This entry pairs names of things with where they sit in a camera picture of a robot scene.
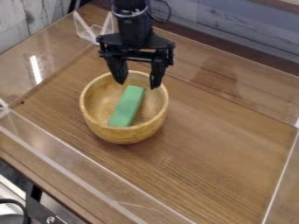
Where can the brown wooden bowl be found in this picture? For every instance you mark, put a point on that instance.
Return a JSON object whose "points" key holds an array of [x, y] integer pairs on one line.
{"points": [[97, 102]]}

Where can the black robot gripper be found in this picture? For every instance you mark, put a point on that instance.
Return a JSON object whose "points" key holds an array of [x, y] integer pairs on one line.
{"points": [[135, 42]]}

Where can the black table clamp bracket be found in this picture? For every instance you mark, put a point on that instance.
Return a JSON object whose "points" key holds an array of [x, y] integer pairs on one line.
{"points": [[45, 210]]}

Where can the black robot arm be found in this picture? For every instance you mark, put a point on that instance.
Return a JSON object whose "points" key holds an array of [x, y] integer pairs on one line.
{"points": [[131, 7]]}

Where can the green rectangular block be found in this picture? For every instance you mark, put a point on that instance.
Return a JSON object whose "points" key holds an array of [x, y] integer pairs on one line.
{"points": [[127, 107]]}

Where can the clear acrylic corner bracket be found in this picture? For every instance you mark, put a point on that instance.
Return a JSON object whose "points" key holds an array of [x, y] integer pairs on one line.
{"points": [[90, 32]]}

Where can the clear acrylic tray wall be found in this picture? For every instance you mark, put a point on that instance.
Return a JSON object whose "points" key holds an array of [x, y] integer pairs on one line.
{"points": [[207, 170]]}

